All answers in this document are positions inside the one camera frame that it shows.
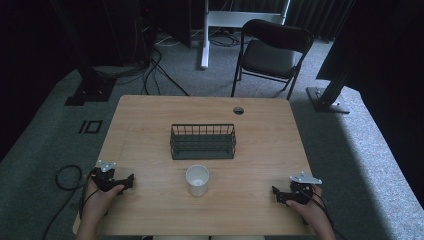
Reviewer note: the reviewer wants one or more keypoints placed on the person's left hand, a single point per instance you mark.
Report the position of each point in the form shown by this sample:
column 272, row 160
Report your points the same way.
column 100, row 200

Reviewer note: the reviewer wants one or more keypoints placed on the black folding chair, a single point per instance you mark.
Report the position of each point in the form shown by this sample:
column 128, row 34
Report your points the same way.
column 271, row 55

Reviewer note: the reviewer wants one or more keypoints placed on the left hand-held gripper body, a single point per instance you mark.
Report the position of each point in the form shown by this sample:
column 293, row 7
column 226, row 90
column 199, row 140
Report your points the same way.
column 102, row 180

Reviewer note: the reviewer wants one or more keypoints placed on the white paper cup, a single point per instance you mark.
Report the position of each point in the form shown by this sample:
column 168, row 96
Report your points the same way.
column 197, row 181

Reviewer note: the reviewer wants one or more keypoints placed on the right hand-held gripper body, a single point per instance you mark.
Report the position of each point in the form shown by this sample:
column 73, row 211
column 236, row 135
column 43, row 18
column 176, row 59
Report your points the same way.
column 301, row 190

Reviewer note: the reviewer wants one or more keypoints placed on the black metal stand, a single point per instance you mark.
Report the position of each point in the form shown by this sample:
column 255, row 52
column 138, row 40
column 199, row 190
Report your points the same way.
column 90, row 90
column 328, row 100

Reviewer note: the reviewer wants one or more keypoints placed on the dark curtain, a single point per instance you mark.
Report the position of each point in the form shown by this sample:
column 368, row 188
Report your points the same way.
column 320, row 16

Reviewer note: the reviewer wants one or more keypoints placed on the person's right hand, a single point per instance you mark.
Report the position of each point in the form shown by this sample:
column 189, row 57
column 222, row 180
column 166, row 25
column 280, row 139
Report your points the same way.
column 308, row 211

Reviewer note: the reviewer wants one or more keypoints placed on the white desk frame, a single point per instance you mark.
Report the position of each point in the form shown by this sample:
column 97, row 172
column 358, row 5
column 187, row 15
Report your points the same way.
column 216, row 20

